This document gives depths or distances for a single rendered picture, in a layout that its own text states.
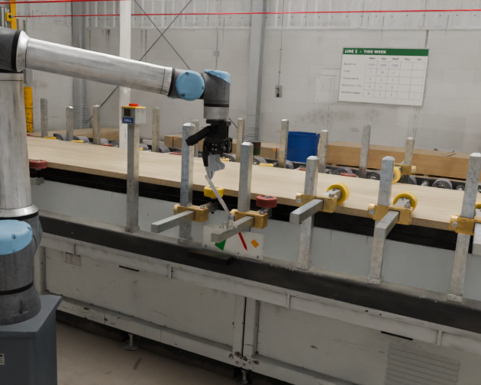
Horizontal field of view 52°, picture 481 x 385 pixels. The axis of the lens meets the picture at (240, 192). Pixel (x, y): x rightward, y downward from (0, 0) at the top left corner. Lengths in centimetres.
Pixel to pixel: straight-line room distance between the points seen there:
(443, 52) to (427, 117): 104
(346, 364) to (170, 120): 890
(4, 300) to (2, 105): 59
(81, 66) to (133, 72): 15
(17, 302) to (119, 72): 75
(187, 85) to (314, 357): 125
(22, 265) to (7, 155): 35
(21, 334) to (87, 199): 109
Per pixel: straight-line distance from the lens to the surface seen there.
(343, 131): 911
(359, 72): 904
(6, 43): 157
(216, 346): 237
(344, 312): 184
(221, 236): 160
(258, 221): 181
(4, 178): 174
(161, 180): 225
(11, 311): 165
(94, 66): 156
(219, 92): 173
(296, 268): 180
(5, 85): 171
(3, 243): 159
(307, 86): 930
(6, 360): 168
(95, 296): 273
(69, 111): 380
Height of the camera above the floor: 131
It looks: 12 degrees down
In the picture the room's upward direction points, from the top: 3 degrees clockwise
